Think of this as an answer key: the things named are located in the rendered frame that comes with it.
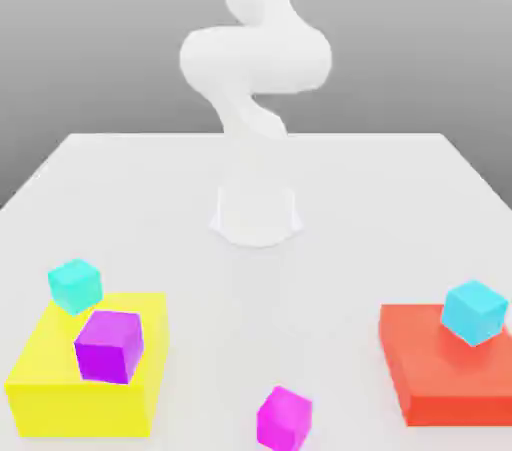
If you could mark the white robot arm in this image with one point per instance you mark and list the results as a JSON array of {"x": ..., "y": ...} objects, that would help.
[{"x": 256, "y": 59}]

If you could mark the small turquoise cube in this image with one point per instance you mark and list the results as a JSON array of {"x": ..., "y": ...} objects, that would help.
[{"x": 74, "y": 287}]

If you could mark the small purple cube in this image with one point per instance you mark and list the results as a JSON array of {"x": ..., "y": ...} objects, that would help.
[{"x": 108, "y": 347}]

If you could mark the small magenta cube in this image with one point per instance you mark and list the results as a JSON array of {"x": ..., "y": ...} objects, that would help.
[{"x": 282, "y": 421}]

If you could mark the small sky blue cube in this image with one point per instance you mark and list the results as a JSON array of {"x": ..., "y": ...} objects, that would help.
[{"x": 474, "y": 313}]

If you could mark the large orange box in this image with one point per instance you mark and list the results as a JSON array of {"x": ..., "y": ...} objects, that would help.
[{"x": 440, "y": 375}]

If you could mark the large yellow box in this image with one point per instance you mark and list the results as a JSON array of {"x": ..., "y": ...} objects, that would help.
[{"x": 52, "y": 403}]

